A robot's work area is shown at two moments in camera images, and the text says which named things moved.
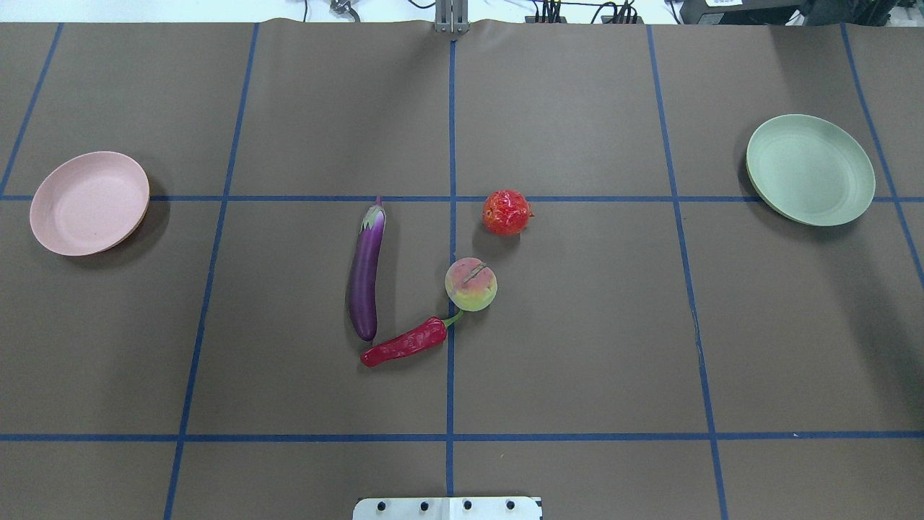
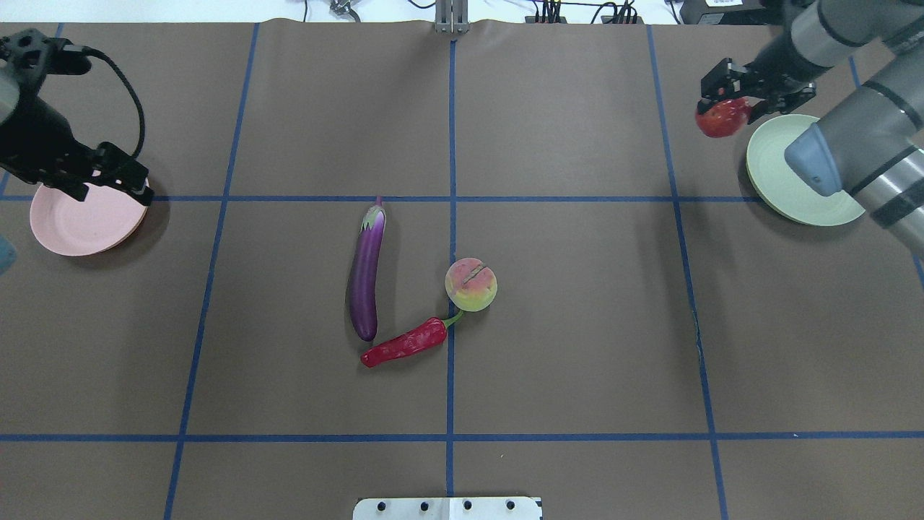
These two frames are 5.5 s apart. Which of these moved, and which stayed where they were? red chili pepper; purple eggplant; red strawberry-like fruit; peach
Moved: red strawberry-like fruit
Stayed: red chili pepper; peach; purple eggplant
